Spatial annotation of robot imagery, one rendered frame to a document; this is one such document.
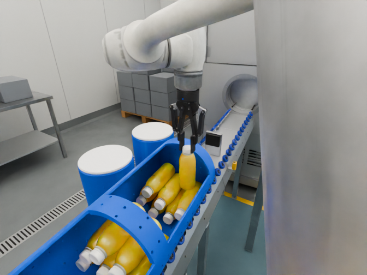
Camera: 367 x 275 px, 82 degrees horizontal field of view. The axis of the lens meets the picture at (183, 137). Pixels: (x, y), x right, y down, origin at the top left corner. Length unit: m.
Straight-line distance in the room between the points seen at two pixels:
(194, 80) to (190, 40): 0.11
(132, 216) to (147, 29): 0.44
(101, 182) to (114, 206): 0.53
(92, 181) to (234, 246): 1.37
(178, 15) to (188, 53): 0.20
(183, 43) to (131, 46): 0.15
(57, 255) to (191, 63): 0.66
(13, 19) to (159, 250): 3.72
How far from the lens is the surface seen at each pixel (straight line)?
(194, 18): 0.43
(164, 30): 0.47
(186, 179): 0.84
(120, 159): 1.17
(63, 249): 0.77
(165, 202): 0.84
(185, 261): 0.93
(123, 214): 0.59
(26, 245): 2.43
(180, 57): 0.63
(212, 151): 1.36
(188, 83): 0.66
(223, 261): 1.98
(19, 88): 3.17
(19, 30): 4.00
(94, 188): 1.17
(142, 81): 3.96
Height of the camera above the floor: 1.65
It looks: 27 degrees down
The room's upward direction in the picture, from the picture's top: straight up
